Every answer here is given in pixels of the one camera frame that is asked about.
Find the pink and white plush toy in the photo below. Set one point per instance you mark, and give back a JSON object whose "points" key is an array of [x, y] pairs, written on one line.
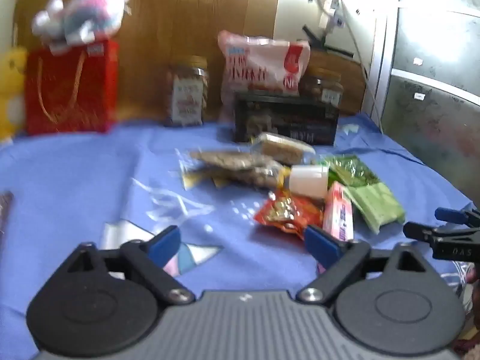
{"points": [[80, 13]]}

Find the red gift bag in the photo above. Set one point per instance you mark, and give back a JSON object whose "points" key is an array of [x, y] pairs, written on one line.
{"points": [[71, 90]]}

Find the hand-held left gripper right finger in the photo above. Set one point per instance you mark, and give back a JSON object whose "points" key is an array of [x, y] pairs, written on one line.
{"points": [[320, 245]]}

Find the clear plastic wrapper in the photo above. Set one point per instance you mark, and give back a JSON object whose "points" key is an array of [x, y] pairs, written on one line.
{"points": [[168, 198]]}

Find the red orange snack packet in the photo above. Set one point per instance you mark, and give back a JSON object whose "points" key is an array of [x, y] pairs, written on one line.
{"points": [[287, 213]]}

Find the large pink snack bag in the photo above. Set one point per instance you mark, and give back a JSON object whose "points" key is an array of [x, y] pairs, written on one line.
{"points": [[258, 63]]}

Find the clear nut jar gold lid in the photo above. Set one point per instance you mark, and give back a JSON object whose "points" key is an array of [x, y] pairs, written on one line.
{"points": [[322, 84], [187, 90]]}

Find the clear packet of brown snacks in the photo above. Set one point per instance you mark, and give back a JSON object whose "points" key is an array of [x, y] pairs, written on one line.
{"points": [[258, 174], [221, 159]]}

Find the dark brown wrapper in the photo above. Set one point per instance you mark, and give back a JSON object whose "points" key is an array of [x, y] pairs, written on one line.
{"points": [[5, 210]]}

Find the wooden headboard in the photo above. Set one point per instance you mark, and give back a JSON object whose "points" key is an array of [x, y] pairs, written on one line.
{"points": [[168, 15]]}

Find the black printed box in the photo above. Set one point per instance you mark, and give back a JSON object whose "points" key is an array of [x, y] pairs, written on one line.
{"points": [[285, 118]]}

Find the pink snack packet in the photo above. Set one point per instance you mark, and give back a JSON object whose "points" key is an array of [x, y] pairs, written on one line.
{"points": [[339, 213]]}

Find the clear packet of beige bars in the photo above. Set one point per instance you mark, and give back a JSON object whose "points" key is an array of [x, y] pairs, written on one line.
{"points": [[281, 148]]}

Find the yellow plush toy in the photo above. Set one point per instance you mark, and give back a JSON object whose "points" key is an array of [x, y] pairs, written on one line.
{"points": [[9, 93]]}

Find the blue printed bedsheet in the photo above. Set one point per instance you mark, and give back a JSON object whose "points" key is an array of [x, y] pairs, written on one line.
{"points": [[93, 165]]}

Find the white plastic bottle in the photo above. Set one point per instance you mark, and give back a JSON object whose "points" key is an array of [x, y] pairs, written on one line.
{"points": [[307, 180]]}

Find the pale green snack packet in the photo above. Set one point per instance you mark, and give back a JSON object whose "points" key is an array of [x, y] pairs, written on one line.
{"points": [[378, 204]]}

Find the shiny green snack packet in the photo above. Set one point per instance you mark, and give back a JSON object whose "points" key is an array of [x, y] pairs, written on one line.
{"points": [[352, 170]]}

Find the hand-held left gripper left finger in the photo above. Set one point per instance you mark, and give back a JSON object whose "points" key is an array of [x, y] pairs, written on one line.
{"points": [[165, 242]]}

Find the black phone stand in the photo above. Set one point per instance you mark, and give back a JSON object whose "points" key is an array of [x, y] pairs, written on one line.
{"points": [[322, 37]]}

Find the grey wardrobe door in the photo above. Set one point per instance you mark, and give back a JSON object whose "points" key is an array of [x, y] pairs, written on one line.
{"points": [[431, 82]]}

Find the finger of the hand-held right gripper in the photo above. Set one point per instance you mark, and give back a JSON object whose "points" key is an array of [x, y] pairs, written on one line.
{"points": [[450, 215], [418, 230]]}

